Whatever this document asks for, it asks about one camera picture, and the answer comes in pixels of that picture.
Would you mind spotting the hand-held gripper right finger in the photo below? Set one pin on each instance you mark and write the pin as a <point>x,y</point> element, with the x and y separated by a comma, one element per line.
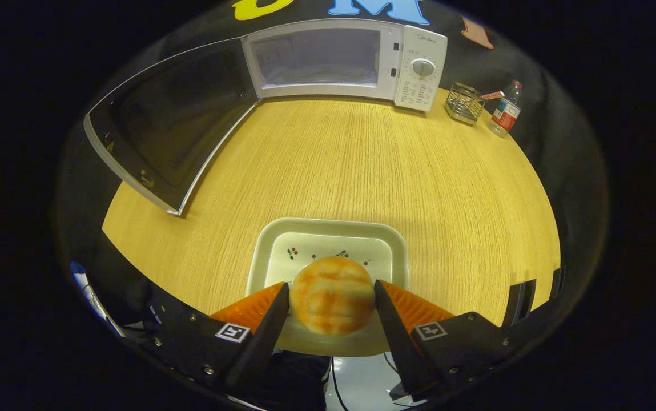
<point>399,342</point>

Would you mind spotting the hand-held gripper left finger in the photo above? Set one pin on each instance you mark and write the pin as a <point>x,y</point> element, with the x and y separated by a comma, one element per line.
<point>265,342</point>

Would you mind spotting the golden bread bun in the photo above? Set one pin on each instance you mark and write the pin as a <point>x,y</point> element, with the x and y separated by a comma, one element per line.
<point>333,297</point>

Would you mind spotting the white microwave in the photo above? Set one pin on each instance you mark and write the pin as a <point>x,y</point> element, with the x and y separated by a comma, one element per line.
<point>419,91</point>

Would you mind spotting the cream square plate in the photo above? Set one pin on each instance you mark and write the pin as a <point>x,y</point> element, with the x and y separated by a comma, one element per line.
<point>305,240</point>

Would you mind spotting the clear plastic water bottle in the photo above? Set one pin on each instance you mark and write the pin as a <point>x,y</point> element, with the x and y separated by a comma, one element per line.
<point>506,114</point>

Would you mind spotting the red striped straw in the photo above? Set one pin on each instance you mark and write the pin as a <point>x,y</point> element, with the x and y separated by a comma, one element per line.
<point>493,95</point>

